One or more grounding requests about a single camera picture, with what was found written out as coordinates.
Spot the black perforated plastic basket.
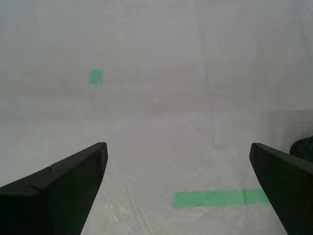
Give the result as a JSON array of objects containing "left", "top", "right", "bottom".
[{"left": 289, "top": 136, "right": 313, "bottom": 163}]

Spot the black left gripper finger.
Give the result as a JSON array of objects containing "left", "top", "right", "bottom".
[
  {"left": 249, "top": 142, "right": 313, "bottom": 235},
  {"left": 0, "top": 142, "right": 109, "bottom": 235}
]

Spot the small green tape mark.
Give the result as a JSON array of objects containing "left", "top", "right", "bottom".
[{"left": 89, "top": 69, "right": 104, "bottom": 86}]

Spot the white table cover sheet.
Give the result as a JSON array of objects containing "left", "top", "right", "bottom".
[{"left": 0, "top": 0, "right": 313, "bottom": 235}]

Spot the long green tape strip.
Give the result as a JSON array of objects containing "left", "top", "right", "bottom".
[{"left": 172, "top": 188, "right": 271, "bottom": 209}]

